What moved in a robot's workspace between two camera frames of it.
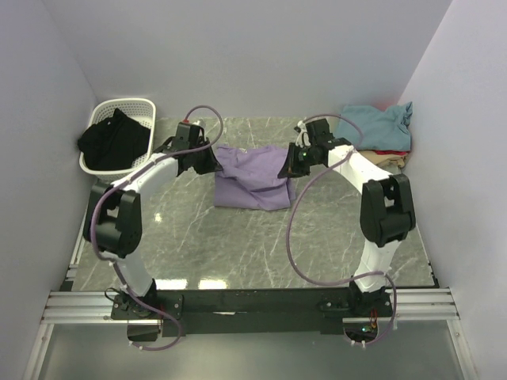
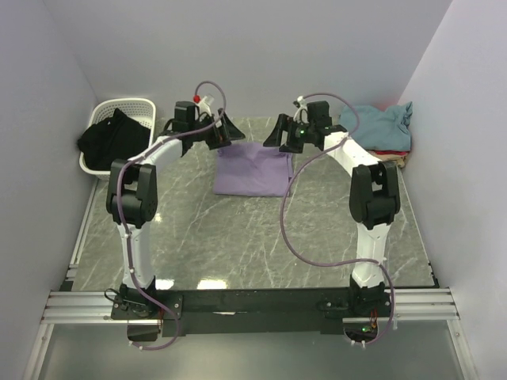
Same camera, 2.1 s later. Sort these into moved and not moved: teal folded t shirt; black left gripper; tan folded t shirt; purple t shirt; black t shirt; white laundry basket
Moved: purple t shirt; black left gripper
Not moved: black t shirt; white laundry basket; tan folded t shirt; teal folded t shirt
